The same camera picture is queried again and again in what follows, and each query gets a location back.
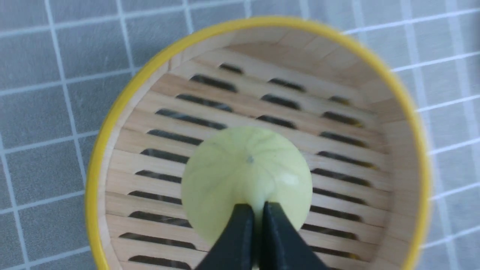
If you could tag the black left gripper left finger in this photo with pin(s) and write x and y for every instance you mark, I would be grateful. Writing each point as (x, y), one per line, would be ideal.
(233, 249)

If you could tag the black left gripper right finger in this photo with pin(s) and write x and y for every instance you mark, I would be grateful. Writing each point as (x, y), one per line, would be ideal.
(282, 248)

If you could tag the pale white steamed bun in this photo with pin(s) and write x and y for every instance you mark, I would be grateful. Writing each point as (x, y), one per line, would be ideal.
(244, 165)

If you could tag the bamboo steamer basket yellow rim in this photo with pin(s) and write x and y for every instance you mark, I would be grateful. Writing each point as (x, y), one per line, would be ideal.
(351, 117)

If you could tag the grey checked tablecloth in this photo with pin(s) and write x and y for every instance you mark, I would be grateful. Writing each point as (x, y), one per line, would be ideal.
(64, 62)

